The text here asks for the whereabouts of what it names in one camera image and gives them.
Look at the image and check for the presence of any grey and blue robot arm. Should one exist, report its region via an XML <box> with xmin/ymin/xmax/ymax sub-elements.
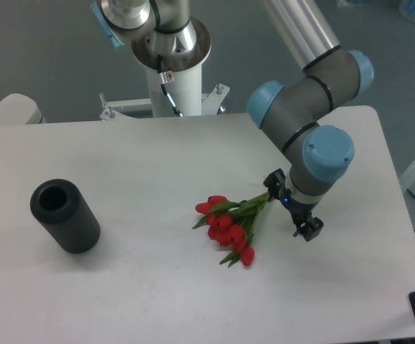
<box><xmin>90</xmin><ymin>1</ymin><xmax>374</xmax><ymax>241</ymax></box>

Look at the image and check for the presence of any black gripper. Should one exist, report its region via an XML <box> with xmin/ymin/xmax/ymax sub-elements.
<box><xmin>263</xmin><ymin>168</ymin><xmax>324</xmax><ymax>242</ymax></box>

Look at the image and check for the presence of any white rounded side table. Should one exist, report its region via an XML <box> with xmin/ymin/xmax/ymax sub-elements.
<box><xmin>0</xmin><ymin>93</ymin><xmax>47</xmax><ymax>126</ymax></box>

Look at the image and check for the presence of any red tulip bouquet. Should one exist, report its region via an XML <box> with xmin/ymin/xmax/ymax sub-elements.
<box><xmin>192</xmin><ymin>188</ymin><xmax>269</xmax><ymax>269</ymax></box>

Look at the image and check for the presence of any black ribbed cylinder vase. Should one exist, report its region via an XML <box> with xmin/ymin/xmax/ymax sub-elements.
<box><xmin>29</xmin><ymin>179</ymin><xmax>100</xmax><ymax>254</ymax></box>

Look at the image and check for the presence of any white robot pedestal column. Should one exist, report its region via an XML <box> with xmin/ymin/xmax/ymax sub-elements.
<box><xmin>130</xmin><ymin>17</ymin><xmax>212</xmax><ymax>118</ymax></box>

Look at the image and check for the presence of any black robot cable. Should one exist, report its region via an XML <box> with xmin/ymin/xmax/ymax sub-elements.
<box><xmin>156</xmin><ymin>53</ymin><xmax>184</xmax><ymax>118</ymax></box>

